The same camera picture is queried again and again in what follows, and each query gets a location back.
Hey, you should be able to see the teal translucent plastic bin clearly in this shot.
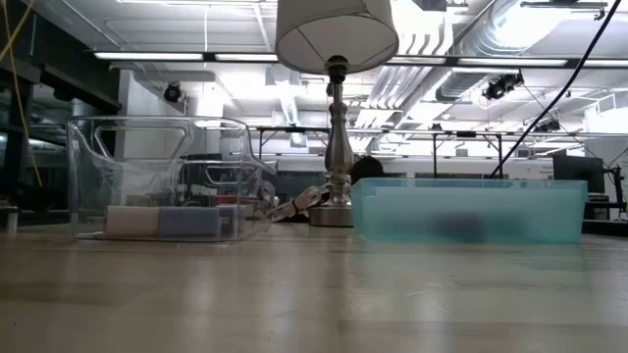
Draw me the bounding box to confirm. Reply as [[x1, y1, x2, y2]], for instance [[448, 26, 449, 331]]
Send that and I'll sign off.
[[350, 176, 589, 245]]

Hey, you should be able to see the clear bundled lamp cord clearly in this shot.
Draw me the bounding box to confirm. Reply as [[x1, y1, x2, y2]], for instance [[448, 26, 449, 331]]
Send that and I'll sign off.
[[262, 181, 328, 223]]

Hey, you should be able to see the pink charger block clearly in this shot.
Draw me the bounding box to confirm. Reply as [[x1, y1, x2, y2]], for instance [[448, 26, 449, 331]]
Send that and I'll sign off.
[[104, 204, 161, 239]]

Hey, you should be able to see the black ceiling camera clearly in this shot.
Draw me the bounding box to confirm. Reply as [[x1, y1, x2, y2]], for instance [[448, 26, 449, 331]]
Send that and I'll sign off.
[[163, 81, 183, 104], [482, 72, 525, 102]]

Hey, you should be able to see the person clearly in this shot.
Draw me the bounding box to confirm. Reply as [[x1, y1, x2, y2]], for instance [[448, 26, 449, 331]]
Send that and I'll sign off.
[[349, 155, 387, 186]]

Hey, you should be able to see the white fabric lamp shade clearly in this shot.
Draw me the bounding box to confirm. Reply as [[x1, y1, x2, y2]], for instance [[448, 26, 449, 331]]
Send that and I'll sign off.
[[274, 0, 400, 76]]

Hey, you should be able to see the black frame background table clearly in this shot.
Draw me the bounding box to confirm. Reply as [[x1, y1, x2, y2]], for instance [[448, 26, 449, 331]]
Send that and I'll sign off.
[[254, 125, 505, 180]]

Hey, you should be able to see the black computer monitor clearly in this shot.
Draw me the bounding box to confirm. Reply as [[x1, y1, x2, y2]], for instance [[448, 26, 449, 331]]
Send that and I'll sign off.
[[552, 155, 605, 195]]

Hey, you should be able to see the clear plastic bin with handles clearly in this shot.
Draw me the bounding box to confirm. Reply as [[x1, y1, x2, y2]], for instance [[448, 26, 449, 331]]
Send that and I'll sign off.
[[66, 115, 279, 244]]

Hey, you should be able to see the light blue charger block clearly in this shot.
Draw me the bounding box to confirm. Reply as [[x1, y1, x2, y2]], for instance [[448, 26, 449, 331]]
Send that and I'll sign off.
[[157, 205, 221, 239]]

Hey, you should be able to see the silver ventilation duct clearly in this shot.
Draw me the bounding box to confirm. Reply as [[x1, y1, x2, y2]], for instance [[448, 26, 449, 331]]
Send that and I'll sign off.
[[434, 0, 628, 103]]

